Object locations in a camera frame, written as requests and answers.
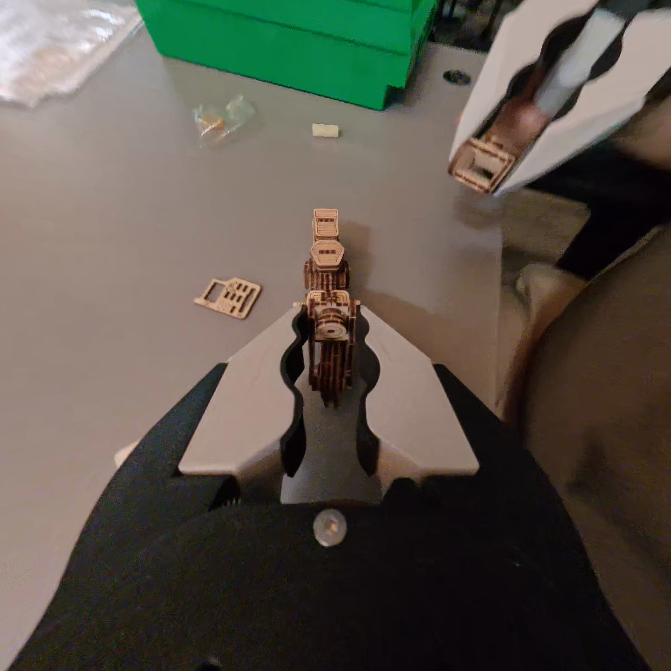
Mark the person's tan trousers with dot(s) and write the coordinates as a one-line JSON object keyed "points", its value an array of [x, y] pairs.
{"points": [[603, 419]]}

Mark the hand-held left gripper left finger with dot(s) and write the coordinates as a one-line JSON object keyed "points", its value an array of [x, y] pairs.
{"points": [[236, 419]]}

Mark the black furniture leg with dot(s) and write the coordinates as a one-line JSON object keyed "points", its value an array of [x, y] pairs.
{"points": [[618, 220]]}

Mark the small slotted wooden puzzle sheet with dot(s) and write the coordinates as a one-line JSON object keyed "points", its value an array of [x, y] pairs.
{"points": [[228, 298]]}

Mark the small white block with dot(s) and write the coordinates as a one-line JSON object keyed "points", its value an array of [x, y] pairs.
{"points": [[325, 130]]}

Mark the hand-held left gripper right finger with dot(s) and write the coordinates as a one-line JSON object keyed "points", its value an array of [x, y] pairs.
{"points": [[414, 419]]}

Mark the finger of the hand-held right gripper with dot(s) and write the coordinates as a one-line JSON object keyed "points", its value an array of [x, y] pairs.
{"points": [[498, 78], [618, 94]]}

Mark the small wooden model part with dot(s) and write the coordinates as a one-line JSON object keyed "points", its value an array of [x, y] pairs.
{"points": [[479, 165]]}

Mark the grey desk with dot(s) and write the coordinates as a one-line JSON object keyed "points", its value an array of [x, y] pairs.
{"points": [[105, 209]]}

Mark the wooden model motorcycle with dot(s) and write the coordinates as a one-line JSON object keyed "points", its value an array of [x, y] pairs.
{"points": [[327, 262]]}

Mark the large clear plastic packaging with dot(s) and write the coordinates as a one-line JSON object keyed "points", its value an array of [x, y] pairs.
{"points": [[52, 47]]}

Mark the green box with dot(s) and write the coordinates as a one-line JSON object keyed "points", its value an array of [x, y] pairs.
{"points": [[293, 47]]}

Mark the small clear plastic bag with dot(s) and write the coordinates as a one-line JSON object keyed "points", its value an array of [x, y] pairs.
{"points": [[223, 120]]}

